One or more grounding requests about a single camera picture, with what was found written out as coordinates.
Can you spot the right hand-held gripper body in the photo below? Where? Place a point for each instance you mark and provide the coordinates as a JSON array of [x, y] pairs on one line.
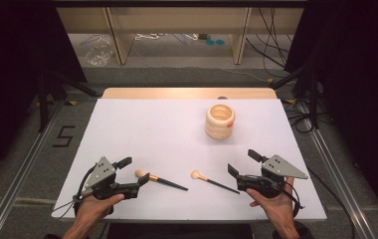
[[276, 169]]

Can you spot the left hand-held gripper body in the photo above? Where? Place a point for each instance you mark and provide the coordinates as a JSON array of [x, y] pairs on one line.
[[103, 172]]

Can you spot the ribbed wooden brush holder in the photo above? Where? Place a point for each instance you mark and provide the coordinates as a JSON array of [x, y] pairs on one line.
[[220, 124]]

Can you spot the person's left hand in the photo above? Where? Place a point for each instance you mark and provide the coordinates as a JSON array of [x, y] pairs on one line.
[[92, 207]]

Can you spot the person's right hand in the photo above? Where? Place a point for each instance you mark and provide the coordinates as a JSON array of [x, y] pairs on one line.
[[276, 207]]

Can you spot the white table cover sheet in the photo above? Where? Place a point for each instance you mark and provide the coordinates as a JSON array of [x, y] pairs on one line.
[[177, 146]]

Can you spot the yellow tape piece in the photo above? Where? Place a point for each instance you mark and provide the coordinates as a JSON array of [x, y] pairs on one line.
[[291, 101], [270, 80], [72, 103]]

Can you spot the black tripod stand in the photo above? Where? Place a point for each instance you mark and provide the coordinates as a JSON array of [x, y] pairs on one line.
[[313, 99], [43, 99]]

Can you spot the wooden table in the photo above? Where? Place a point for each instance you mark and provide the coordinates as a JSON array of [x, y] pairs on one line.
[[177, 93]]

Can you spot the clear plastic bag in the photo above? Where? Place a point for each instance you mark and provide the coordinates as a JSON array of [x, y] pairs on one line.
[[99, 51]]

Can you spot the blue disc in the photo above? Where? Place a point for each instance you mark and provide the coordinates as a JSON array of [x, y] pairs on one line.
[[220, 42], [210, 42]]

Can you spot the black curtain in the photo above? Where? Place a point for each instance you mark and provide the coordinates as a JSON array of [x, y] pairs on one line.
[[11, 66], [359, 83]]

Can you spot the light wooden shelf unit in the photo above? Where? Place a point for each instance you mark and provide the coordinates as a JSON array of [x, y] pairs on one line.
[[177, 20]]

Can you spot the aluminium floor rail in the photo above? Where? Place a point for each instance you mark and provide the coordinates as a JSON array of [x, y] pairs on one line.
[[336, 172], [24, 172]]

